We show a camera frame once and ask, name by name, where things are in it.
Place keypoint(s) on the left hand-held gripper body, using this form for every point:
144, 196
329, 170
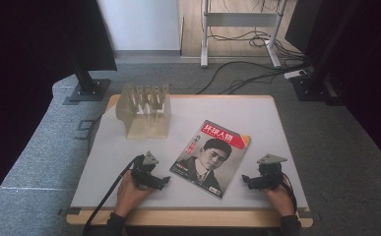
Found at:
143, 175

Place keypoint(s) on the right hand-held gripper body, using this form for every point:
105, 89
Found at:
270, 173

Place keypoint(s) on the person's left hand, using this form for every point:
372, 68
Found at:
129, 196

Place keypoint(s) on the person's right hand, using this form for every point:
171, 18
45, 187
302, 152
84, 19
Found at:
281, 200

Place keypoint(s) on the magazine with portrait cover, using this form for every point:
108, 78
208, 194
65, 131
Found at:
209, 157

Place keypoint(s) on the white table mat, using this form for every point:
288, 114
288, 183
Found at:
243, 111

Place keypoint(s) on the black metal stand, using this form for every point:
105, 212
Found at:
88, 87
316, 82

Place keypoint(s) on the white power strip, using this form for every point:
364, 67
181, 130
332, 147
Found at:
294, 74

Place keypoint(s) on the black curtain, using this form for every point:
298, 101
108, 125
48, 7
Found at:
368, 65
30, 65

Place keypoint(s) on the white metal desk frame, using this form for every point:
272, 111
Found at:
240, 19

